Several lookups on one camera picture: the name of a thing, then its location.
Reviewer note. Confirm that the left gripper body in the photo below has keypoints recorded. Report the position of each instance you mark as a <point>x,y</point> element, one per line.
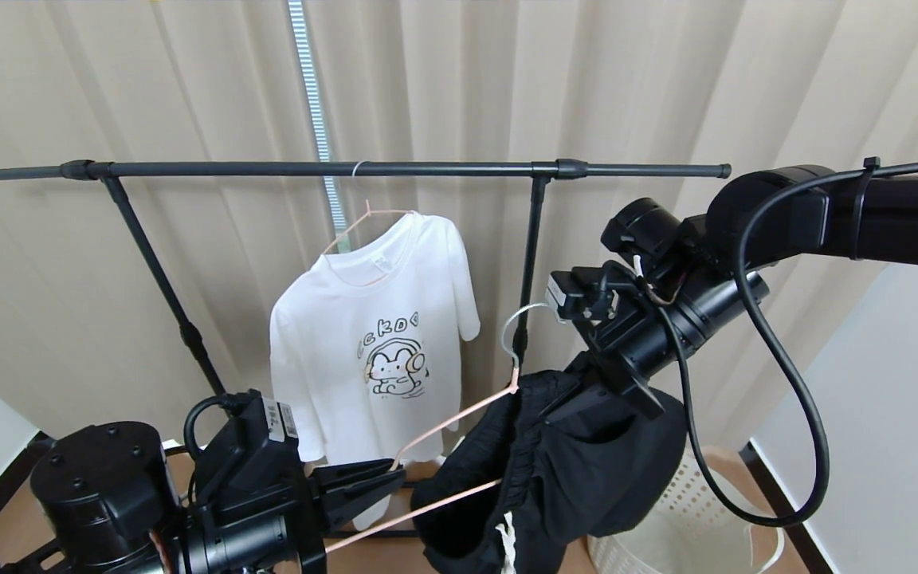
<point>260,542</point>

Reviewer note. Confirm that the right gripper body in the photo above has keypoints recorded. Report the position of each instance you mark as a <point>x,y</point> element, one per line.
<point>690,319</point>

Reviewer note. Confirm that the pink clothes hanger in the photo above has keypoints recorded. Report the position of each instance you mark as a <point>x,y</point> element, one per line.
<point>411,516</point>
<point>345,235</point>

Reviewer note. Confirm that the black garment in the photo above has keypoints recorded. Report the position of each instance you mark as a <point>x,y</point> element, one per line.
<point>586,478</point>

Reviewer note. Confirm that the white printed t-shirt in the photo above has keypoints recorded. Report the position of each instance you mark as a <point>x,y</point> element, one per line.
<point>323,359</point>

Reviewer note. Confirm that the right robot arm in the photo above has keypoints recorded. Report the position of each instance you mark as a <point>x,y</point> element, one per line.
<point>905,223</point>

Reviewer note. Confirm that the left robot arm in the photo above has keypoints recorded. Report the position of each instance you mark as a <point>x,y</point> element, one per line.
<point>100,486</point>

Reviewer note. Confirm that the white laundry basket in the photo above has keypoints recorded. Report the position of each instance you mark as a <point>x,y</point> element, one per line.
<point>690,526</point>

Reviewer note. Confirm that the black clothes rack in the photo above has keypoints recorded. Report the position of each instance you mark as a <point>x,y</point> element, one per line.
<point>228,169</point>

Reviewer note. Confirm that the beige curtain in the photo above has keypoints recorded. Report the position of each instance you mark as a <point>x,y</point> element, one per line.
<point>666,80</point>

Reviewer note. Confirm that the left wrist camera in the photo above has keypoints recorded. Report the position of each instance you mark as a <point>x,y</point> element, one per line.
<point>244,454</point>

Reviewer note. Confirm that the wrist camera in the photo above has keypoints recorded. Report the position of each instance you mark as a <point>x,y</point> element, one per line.
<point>574,295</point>
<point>244,454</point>

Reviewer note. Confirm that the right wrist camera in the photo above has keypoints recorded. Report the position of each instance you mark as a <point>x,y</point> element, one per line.
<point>574,295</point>

